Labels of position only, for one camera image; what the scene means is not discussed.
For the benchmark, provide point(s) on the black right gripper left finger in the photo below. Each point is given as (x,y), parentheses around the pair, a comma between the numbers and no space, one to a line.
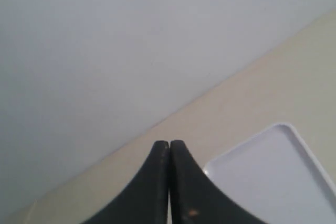
(145,198)

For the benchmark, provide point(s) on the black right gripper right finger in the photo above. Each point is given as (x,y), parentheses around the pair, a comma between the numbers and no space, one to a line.
(194,197)

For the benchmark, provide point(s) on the white plastic tray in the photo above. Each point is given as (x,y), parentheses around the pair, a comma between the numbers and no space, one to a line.
(275,176)

